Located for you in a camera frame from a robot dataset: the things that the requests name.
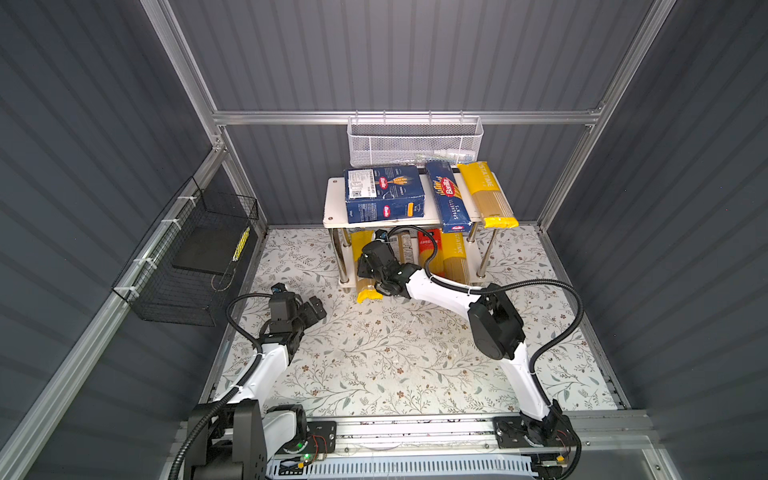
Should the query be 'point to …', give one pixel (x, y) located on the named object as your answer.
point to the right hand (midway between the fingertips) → (363, 262)
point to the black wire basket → (182, 274)
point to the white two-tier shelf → (335, 215)
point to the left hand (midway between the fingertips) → (307, 307)
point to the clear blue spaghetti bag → (405, 245)
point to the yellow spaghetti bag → (365, 286)
